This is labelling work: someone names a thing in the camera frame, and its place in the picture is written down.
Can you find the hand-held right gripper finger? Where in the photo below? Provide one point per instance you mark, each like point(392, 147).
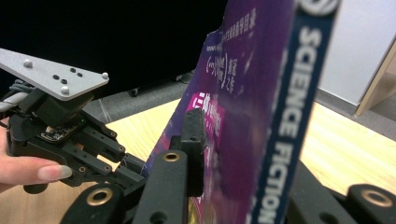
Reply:
point(194, 140)

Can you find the white partition panel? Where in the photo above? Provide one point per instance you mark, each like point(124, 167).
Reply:
point(358, 46)

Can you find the black curtain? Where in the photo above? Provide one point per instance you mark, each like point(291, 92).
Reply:
point(124, 31)

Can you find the purple cover book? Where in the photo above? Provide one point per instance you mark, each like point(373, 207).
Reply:
point(243, 109)

